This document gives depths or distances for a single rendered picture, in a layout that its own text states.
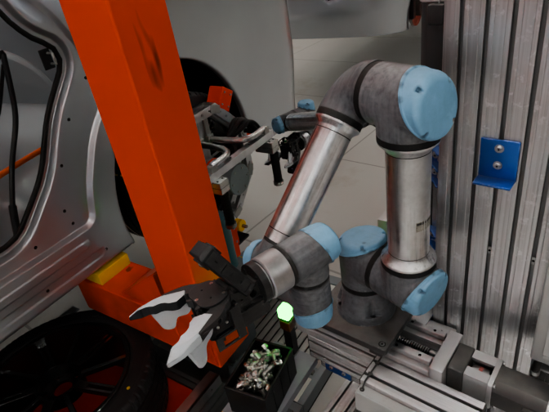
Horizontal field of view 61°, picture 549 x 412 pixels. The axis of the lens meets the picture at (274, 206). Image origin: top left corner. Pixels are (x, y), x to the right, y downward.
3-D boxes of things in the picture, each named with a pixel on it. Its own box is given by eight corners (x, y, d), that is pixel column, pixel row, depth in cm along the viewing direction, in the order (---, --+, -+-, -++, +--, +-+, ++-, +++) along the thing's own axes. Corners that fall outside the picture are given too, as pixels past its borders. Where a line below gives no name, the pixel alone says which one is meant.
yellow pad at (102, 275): (107, 254, 187) (103, 244, 184) (131, 263, 180) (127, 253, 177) (78, 276, 177) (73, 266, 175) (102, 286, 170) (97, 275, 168)
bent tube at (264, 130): (232, 127, 202) (227, 104, 196) (270, 132, 192) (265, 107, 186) (206, 145, 190) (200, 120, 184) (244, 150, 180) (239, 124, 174)
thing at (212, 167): (203, 147, 188) (197, 123, 183) (241, 153, 178) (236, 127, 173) (173, 167, 176) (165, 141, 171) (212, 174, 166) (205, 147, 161)
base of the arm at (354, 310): (405, 297, 124) (405, 268, 119) (378, 335, 114) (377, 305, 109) (355, 279, 133) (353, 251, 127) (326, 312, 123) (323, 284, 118)
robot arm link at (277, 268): (289, 255, 74) (261, 241, 81) (265, 269, 72) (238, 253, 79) (299, 293, 77) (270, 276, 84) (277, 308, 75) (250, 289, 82)
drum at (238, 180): (214, 179, 207) (207, 150, 200) (253, 186, 196) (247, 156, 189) (194, 194, 198) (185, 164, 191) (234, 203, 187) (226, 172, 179)
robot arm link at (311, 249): (346, 267, 83) (342, 228, 79) (299, 299, 78) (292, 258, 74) (317, 249, 89) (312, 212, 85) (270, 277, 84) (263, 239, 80)
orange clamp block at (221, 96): (216, 110, 201) (219, 90, 201) (229, 112, 197) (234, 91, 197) (205, 106, 195) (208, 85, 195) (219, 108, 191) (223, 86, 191)
